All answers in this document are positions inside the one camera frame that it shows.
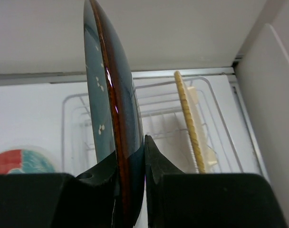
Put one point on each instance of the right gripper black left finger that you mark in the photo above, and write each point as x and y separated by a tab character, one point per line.
60	200

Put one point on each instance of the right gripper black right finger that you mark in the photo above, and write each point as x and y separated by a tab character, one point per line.
228	200

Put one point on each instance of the round dark teal plate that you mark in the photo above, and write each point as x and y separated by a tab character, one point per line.
115	113

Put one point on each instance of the orange woven bamboo plate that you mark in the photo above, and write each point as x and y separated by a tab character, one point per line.
204	156

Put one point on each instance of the red and teal floral plate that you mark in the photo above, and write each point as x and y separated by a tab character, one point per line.
24	161

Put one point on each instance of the white wire dish rack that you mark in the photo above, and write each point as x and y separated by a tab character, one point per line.
162	118

